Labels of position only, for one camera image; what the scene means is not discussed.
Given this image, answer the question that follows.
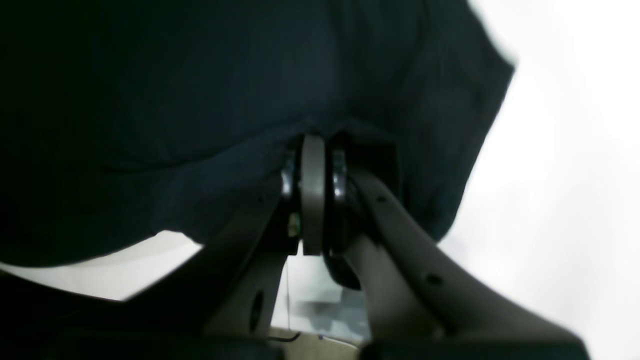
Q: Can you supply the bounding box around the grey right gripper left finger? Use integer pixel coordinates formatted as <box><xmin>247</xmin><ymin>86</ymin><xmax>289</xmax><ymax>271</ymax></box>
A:
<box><xmin>65</xmin><ymin>136</ymin><xmax>303</xmax><ymax>360</ymax></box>

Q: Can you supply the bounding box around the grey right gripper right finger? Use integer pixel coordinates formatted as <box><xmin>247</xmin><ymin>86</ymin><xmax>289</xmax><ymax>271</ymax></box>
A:
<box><xmin>325</xmin><ymin>148</ymin><xmax>586</xmax><ymax>360</ymax></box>

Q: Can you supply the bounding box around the black T-shirt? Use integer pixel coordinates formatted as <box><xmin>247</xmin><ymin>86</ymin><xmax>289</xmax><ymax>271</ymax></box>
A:
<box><xmin>1</xmin><ymin>0</ymin><xmax>515</xmax><ymax>267</ymax></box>

